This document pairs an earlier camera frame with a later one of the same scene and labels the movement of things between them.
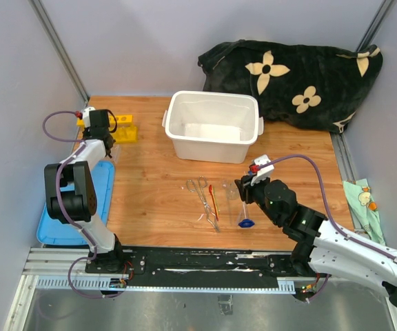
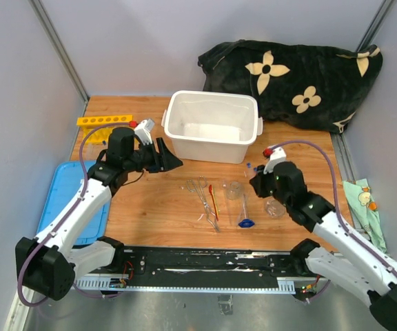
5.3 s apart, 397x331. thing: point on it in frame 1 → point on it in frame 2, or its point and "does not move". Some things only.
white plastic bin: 212,127 does not move
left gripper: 87,132 → 163,161
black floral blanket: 296,83 does not move
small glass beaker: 232,192 does not move
